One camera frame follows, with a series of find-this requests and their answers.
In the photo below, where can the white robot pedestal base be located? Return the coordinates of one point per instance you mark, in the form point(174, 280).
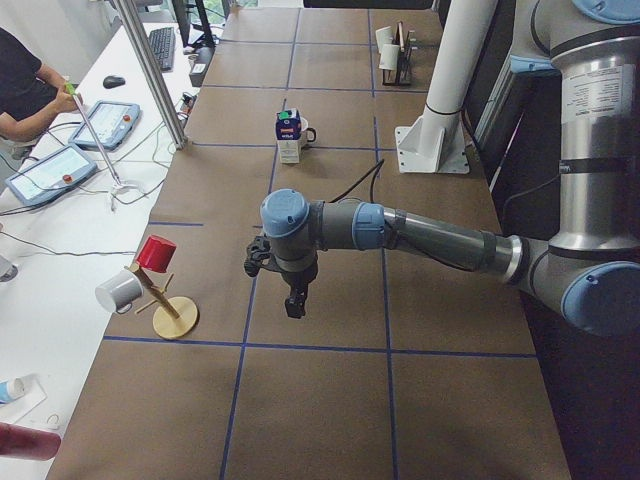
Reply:
point(434, 143)

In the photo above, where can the teach pendant tablet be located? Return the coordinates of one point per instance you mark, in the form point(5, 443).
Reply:
point(52, 176)
point(112, 122)

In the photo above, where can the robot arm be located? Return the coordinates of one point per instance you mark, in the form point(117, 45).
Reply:
point(588, 272)
point(558, 23)

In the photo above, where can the lower teach pendant tablet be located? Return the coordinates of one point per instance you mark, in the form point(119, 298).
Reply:
point(52, 176)

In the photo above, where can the grey mug on stand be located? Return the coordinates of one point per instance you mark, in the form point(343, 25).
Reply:
point(117, 294)

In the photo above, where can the long metal grabber stick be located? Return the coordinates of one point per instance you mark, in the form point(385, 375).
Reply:
point(119, 185)

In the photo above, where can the red item on stand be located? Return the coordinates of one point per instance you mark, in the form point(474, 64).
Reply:
point(156, 254)

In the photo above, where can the black keyboard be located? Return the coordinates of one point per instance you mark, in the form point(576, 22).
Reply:
point(162, 44)

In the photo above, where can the small white bottle lying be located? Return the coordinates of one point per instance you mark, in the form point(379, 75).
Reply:
point(16, 388)

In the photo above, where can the white ribbed mug on rack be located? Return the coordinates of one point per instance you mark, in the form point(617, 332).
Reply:
point(389, 55)

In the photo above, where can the upper teach pendant tablet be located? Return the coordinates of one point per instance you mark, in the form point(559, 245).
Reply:
point(112, 122)

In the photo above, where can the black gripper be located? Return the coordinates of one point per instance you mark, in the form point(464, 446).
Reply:
point(298, 276)

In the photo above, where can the black wire mug rack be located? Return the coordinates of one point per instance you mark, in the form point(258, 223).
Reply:
point(402, 76)

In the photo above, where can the blue white milk carton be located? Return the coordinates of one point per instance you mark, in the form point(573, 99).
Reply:
point(288, 128)

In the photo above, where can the red fire extinguisher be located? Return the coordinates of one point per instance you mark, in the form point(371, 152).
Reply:
point(27, 443)

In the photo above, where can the aluminium frame post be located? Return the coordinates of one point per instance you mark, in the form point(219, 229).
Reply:
point(139, 41)

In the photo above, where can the person in black shirt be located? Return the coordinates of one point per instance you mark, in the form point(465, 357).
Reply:
point(33, 94)

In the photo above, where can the black computer mouse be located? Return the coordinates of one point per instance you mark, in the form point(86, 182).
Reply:
point(113, 81)

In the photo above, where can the wooden mug tree stand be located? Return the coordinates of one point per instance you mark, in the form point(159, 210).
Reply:
point(174, 317)

